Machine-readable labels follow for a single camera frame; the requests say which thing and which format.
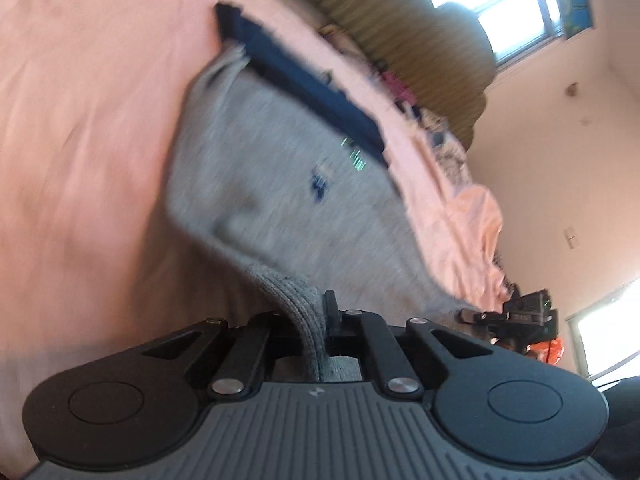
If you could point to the dark cloth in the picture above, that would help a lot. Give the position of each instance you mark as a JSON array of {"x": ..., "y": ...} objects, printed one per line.
[{"x": 622, "y": 420}]

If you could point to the white blue patterned clothes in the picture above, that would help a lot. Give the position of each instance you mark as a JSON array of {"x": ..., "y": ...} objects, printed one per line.
[{"x": 447, "y": 152}]

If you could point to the pink bed sheet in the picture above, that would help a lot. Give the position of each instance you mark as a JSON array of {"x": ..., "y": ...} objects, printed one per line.
[{"x": 85, "y": 135}]

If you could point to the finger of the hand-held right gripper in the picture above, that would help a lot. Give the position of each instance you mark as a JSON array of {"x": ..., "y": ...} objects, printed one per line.
[{"x": 480, "y": 316}]

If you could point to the olive padded headboard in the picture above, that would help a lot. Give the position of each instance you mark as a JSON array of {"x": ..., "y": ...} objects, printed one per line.
[{"x": 415, "y": 45}]

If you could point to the magenta cloth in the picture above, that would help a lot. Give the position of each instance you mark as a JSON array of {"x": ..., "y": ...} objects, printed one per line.
[{"x": 396, "y": 86}]

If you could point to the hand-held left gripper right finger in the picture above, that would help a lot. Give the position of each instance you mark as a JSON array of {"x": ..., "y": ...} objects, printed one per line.
[{"x": 331, "y": 312}]

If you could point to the bright window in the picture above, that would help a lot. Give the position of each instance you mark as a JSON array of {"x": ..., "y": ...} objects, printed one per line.
[{"x": 492, "y": 0}]

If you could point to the orange cloth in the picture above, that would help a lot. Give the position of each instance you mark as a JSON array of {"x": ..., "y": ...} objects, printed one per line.
[{"x": 549, "y": 351}]

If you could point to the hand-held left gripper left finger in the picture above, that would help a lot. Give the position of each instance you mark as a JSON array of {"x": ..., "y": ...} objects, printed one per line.
[{"x": 250, "y": 346}]

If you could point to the glass balcony door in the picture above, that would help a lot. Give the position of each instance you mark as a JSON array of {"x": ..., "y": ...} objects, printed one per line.
[{"x": 607, "y": 335}]

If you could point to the grey sweater with navy sleeves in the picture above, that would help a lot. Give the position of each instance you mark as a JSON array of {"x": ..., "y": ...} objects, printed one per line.
[{"x": 280, "y": 185}]

